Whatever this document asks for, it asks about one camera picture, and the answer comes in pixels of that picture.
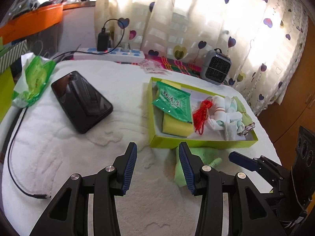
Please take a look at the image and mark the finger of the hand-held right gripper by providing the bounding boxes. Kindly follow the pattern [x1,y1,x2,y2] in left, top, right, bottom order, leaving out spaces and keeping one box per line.
[228,151,281,178]

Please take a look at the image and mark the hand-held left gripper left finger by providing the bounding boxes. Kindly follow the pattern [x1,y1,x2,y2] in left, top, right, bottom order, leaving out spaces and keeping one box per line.
[30,142,138,236]

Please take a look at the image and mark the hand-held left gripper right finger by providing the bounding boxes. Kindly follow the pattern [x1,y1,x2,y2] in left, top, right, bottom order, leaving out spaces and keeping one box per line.
[178,141,287,236]

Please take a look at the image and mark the light green cloth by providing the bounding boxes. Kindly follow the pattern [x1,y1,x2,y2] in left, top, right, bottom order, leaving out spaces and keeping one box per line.
[173,147,223,187]

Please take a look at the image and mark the lime green shallow box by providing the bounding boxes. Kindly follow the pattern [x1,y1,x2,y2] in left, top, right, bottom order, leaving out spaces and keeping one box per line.
[148,77,259,150]

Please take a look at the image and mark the white sock roll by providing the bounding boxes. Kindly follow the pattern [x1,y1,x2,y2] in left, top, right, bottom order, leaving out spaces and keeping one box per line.
[212,95,237,128]
[217,112,247,141]

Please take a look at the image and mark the yellow sponge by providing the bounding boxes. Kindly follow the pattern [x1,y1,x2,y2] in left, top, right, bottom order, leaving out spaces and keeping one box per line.
[157,79,183,92]
[161,113,193,138]

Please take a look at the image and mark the green towel roll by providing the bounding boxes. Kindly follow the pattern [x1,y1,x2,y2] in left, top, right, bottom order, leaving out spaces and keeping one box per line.
[233,96,256,137]

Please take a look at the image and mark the red tassel ornament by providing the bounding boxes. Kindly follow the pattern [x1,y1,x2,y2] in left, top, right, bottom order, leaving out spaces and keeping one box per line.
[192,100,215,135]

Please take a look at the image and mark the green tea packet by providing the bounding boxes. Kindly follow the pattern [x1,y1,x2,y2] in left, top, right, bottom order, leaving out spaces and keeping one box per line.
[152,81,193,124]

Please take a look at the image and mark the wooden cabinet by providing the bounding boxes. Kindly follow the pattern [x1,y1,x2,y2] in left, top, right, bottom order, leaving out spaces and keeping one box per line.
[258,12,315,168]

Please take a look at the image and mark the black smartphone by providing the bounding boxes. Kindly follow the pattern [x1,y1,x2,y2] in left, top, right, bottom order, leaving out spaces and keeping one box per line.
[51,71,114,135]

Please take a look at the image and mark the small grey heater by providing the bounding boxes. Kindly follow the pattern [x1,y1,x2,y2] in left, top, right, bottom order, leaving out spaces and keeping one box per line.
[199,49,232,86]

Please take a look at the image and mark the plaid cloth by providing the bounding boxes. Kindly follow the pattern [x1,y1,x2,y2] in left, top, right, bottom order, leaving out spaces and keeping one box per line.
[118,55,210,79]

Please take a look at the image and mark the small clear plastic packets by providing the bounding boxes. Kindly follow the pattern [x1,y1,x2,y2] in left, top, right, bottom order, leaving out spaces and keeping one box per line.
[140,59,171,75]

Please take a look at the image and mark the white power strip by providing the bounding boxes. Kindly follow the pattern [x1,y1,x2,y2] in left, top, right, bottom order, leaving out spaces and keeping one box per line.
[73,47,146,64]

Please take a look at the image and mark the green tissue pack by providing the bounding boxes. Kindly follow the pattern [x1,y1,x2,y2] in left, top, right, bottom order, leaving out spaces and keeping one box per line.
[12,53,57,108]

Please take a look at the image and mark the black power adapter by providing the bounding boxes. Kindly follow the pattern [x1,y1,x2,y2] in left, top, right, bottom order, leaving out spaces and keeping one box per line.
[98,32,111,52]

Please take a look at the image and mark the lime green box lid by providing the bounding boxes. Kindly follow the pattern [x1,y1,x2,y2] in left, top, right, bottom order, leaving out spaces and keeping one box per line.
[0,67,13,123]

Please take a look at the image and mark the heart print curtain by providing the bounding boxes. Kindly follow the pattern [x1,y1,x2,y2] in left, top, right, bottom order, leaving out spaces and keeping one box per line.
[95,0,309,116]

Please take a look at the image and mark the striped green box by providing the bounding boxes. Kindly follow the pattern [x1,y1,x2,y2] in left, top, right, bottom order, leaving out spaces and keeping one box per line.
[0,39,28,75]

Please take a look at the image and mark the orange tray with clutter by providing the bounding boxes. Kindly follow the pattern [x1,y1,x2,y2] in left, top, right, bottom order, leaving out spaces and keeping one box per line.
[0,4,64,45]

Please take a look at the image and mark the black charging cable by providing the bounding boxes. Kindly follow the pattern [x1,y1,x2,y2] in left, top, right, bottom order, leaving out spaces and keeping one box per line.
[7,18,130,199]

